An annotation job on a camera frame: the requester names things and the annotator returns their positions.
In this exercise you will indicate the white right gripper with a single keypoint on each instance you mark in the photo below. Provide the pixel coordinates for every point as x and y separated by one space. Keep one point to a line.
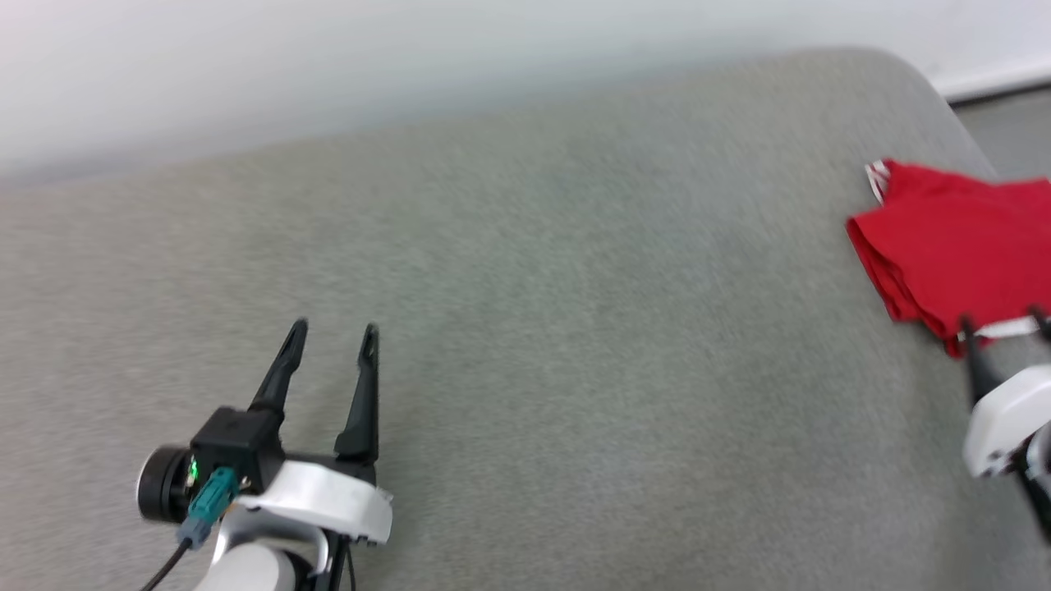
1006 419

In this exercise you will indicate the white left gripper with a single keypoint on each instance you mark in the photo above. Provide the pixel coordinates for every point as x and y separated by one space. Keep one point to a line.
328 497

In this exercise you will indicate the red cloth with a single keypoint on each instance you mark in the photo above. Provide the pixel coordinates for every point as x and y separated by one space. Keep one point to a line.
944 238

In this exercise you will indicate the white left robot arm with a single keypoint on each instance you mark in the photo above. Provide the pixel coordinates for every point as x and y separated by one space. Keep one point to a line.
246 570

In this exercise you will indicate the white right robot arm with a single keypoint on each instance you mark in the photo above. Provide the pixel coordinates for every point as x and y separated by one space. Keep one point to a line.
1041 460

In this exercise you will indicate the grey fabric sofa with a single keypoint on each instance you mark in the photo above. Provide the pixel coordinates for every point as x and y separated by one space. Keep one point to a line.
575 328

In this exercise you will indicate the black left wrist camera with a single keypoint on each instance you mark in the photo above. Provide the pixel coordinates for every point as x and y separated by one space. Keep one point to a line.
234 439

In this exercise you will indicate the white wall baseboard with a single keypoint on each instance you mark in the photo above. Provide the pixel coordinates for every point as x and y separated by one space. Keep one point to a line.
993 80

